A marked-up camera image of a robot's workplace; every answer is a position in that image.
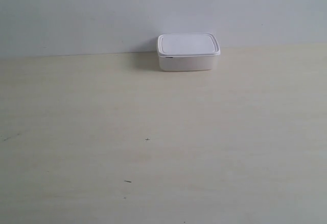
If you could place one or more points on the white lidded plastic container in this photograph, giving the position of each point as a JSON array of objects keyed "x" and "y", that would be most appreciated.
[{"x": 187, "y": 52}]

